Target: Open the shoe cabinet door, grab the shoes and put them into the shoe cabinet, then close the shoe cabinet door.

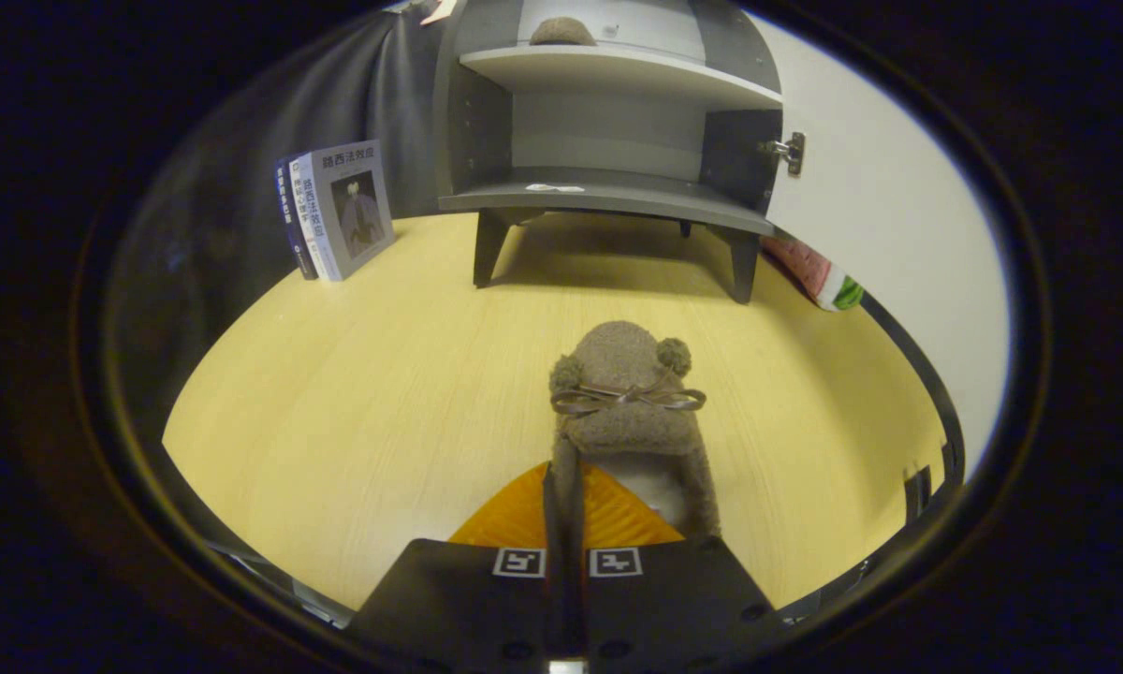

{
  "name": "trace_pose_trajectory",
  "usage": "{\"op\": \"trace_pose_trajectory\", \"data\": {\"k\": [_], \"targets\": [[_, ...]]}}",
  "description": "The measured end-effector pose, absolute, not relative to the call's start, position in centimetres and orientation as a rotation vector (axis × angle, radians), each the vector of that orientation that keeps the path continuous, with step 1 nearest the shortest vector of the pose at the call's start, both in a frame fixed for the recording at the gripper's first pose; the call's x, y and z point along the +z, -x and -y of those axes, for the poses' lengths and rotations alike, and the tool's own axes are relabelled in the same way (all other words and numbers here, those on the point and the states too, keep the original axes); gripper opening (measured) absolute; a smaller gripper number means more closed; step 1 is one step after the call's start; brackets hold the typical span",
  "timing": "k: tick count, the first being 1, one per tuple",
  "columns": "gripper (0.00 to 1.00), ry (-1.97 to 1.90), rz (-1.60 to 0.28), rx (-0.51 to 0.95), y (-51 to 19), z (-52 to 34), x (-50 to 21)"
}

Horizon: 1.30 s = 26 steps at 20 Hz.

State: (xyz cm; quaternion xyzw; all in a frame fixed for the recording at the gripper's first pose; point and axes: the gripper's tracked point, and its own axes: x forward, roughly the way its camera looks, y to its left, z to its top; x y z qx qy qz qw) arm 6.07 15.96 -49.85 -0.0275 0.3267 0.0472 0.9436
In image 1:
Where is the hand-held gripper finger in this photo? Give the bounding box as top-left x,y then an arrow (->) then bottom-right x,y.
566,462 -> 783,673
346,462 -> 568,673

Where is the brown fuzzy shoe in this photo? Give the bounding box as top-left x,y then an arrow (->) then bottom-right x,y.
548,320 -> 722,541
529,16 -> 599,47

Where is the grey shoe cabinet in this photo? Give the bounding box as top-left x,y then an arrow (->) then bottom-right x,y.
433,0 -> 785,305

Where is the beige shoe cabinet door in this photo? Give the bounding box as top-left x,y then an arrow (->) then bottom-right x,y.
744,11 -> 1012,484

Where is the metal cabinet hinge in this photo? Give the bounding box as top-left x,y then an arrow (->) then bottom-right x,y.
758,131 -> 807,179

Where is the watermelon slice plush toy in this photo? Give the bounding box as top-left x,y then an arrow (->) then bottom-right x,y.
763,234 -> 866,313

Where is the grey cover book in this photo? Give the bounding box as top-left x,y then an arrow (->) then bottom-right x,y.
301,139 -> 397,283

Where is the dark blue book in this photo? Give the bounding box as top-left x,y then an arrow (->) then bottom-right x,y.
275,155 -> 320,281

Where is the white spine book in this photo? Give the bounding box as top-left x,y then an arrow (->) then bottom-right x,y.
289,153 -> 330,280

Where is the black backdrop cloth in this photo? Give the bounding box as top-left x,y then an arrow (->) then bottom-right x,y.
103,5 -> 452,450

